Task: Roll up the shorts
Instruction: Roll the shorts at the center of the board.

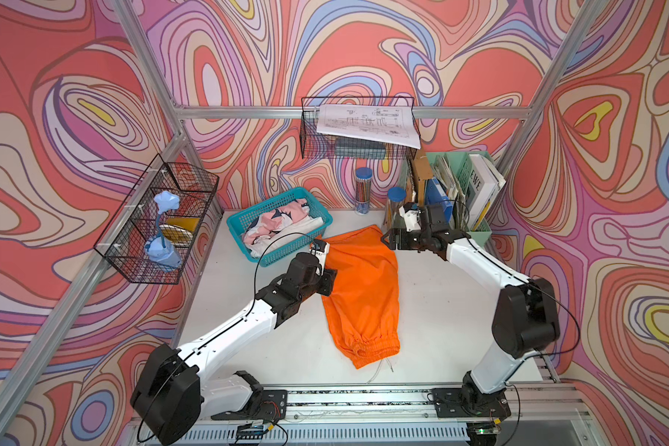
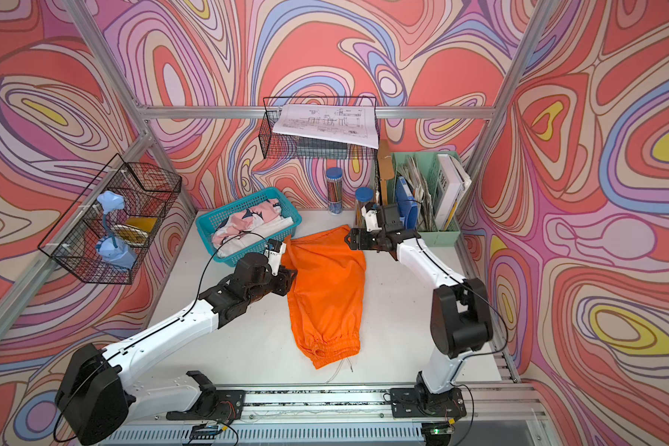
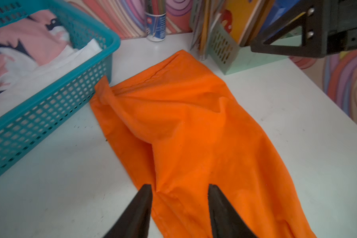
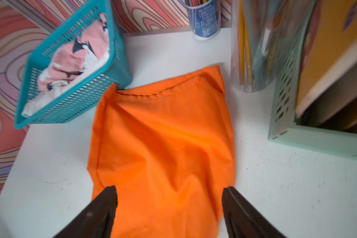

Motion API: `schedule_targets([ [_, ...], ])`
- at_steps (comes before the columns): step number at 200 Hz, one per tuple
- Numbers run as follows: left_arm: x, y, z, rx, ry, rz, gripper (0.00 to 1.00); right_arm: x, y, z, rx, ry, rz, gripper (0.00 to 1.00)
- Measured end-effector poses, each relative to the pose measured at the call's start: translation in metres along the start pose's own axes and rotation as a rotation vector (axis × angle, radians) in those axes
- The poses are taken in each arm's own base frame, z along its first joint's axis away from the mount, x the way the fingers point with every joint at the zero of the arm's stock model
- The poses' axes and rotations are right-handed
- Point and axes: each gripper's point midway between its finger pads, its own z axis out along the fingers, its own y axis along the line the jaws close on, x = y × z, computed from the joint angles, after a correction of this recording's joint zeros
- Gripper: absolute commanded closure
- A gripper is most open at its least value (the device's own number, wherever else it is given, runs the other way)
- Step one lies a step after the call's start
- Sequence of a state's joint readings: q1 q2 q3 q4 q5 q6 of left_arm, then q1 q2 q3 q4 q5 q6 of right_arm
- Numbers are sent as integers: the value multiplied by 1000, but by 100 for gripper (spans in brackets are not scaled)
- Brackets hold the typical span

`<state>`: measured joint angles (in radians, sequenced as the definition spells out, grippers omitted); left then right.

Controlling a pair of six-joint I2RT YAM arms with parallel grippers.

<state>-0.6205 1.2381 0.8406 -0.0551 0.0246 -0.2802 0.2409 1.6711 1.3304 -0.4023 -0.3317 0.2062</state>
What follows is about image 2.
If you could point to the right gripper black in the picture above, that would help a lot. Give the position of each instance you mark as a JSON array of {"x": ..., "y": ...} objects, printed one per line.
[{"x": 359, "y": 236}]

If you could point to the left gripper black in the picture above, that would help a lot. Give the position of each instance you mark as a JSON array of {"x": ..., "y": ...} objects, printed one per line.
[{"x": 283, "y": 282}]

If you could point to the orange shorts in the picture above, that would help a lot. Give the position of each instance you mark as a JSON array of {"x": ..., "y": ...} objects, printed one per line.
[{"x": 326, "y": 298}]

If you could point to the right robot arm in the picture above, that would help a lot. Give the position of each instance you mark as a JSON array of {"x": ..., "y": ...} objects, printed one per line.
[{"x": 461, "y": 321}]

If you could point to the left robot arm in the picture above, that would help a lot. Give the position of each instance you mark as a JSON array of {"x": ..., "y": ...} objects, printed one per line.
[{"x": 100, "y": 390}]

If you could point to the yellow roll in basket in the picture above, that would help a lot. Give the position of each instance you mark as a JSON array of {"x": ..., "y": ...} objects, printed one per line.
[{"x": 135, "y": 231}]

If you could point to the blue folder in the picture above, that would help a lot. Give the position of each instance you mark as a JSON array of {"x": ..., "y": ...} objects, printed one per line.
[{"x": 407, "y": 205}]

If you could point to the short clear tube blue lid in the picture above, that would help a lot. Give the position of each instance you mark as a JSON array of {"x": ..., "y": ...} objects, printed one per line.
[{"x": 363, "y": 197}]

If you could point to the green desk organizer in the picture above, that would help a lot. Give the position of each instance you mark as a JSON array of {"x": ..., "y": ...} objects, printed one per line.
[{"x": 420, "y": 169}]

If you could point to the pink white folded clothes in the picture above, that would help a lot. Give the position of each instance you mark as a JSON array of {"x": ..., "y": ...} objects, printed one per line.
[{"x": 252, "y": 225}]

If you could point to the brown cardboard folder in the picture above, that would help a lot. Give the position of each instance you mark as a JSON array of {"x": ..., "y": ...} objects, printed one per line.
[{"x": 386, "y": 171}]

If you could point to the white book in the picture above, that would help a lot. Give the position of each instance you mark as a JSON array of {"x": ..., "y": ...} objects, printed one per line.
[{"x": 452, "y": 182}]

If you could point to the tall clear tube blue lid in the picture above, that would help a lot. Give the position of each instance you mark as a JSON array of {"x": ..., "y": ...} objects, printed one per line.
[{"x": 333, "y": 181}]

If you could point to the white printed paper sheet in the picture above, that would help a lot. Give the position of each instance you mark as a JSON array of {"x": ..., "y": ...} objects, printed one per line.
[{"x": 344, "y": 124}]

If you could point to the light blue desk lamp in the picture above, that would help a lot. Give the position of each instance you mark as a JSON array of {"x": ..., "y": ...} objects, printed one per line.
[{"x": 112, "y": 249}]

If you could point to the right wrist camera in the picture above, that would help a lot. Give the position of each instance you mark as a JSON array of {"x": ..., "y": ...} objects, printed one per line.
[{"x": 370, "y": 219}]

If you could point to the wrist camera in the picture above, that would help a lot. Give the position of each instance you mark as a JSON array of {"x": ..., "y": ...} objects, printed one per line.
[
  {"x": 274, "y": 251},
  {"x": 370, "y": 219}
]

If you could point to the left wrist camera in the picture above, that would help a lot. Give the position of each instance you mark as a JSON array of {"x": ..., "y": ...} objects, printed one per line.
[{"x": 274, "y": 251}]

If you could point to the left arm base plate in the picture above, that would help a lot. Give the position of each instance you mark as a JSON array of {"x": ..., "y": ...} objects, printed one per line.
[{"x": 223, "y": 406}]

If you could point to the black wire basket back wall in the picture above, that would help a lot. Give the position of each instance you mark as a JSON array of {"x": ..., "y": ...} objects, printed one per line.
[{"x": 275, "y": 146}]

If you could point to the black wire basket wall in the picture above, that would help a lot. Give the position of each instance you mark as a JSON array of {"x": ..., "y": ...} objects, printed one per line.
[
  {"x": 275, "y": 146},
  {"x": 148, "y": 190}
]

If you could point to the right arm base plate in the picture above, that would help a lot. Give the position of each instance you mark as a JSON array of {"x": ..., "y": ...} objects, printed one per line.
[{"x": 418, "y": 402}]

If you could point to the black wire basket left wall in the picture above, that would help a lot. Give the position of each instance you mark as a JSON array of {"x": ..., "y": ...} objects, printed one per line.
[{"x": 148, "y": 190}]

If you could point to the aluminium rail front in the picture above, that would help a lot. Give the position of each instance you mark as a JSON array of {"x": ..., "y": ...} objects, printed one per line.
[{"x": 487, "y": 401}]

